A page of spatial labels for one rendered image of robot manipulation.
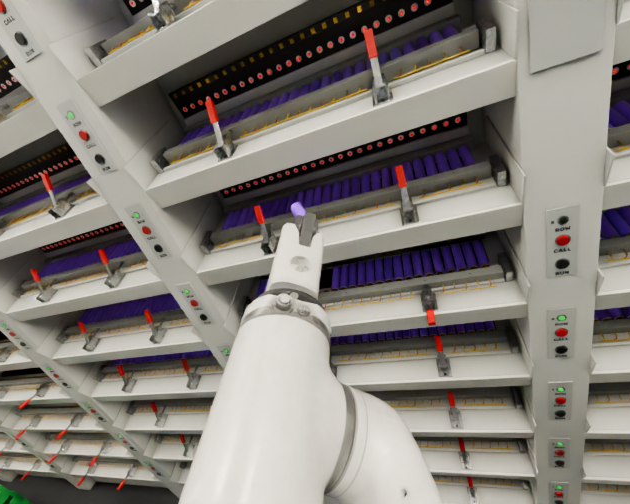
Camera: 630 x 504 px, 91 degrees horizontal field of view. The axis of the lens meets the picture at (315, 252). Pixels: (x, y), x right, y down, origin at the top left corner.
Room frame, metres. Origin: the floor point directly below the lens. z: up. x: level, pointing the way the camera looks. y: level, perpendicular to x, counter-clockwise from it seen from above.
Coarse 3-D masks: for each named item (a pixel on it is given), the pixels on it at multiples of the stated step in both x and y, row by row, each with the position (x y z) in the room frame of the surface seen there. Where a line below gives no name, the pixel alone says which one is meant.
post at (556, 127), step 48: (528, 48) 0.38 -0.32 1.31; (528, 96) 0.38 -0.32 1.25; (576, 96) 0.36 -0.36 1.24; (528, 144) 0.38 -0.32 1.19; (576, 144) 0.36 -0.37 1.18; (528, 192) 0.38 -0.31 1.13; (576, 192) 0.36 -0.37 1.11; (528, 240) 0.39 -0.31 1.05; (576, 288) 0.36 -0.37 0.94; (528, 336) 0.40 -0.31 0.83; (576, 336) 0.36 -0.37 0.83; (576, 384) 0.36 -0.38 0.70; (576, 432) 0.36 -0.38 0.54; (576, 480) 0.36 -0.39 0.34
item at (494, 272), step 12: (432, 276) 0.50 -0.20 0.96; (444, 276) 0.49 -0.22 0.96; (456, 276) 0.47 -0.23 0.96; (468, 276) 0.46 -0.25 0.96; (480, 276) 0.45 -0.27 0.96; (492, 276) 0.45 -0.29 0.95; (360, 288) 0.55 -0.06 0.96; (372, 288) 0.54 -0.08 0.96; (384, 288) 0.52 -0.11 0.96; (396, 288) 0.51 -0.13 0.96; (408, 288) 0.51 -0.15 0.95; (420, 288) 0.50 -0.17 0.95; (480, 288) 0.44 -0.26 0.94; (324, 300) 0.57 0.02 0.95; (336, 300) 0.57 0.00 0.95
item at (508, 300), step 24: (504, 240) 0.49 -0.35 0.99; (504, 264) 0.45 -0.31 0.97; (240, 288) 0.71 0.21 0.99; (504, 288) 0.43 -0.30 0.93; (528, 288) 0.38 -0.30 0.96; (240, 312) 0.65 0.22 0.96; (336, 312) 0.55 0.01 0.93; (360, 312) 0.52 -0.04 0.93; (384, 312) 0.50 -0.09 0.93; (408, 312) 0.47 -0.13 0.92; (456, 312) 0.43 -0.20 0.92; (480, 312) 0.42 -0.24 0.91; (504, 312) 0.41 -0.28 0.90; (336, 336) 0.54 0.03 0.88
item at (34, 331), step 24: (0, 264) 0.95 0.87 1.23; (24, 264) 1.00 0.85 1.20; (0, 288) 0.92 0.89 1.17; (0, 312) 0.89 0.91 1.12; (24, 336) 0.89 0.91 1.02; (48, 360) 0.89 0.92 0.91; (72, 384) 0.89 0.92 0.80; (96, 408) 0.89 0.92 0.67; (120, 408) 0.92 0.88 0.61; (120, 432) 0.89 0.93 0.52; (144, 456) 0.89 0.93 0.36; (168, 480) 0.90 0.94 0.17
